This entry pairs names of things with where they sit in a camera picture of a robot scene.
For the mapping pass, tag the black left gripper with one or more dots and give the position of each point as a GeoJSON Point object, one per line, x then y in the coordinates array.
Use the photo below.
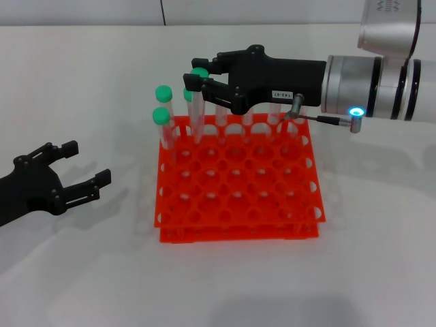
{"type": "Point", "coordinates": [30, 190]}

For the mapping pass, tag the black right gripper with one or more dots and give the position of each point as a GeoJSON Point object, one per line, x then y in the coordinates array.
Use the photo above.
{"type": "Point", "coordinates": [272, 78]}

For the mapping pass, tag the green capped clear test tube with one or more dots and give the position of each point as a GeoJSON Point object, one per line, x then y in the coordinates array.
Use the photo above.
{"type": "Point", "coordinates": [220, 116]}
{"type": "Point", "coordinates": [163, 93]}
{"type": "Point", "coordinates": [274, 114]}
{"type": "Point", "coordinates": [186, 95]}
{"type": "Point", "coordinates": [247, 118]}
{"type": "Point", "coordinates": [299, 116]}
{"type": "Point", "coordinates": [160, 116]}
{"type": "Point", "coordinates": [198, 116]}

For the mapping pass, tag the orange test tube rack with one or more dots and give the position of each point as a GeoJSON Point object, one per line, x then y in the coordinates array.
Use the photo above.
{"type": "Point", "coordinates": [238, 211]}

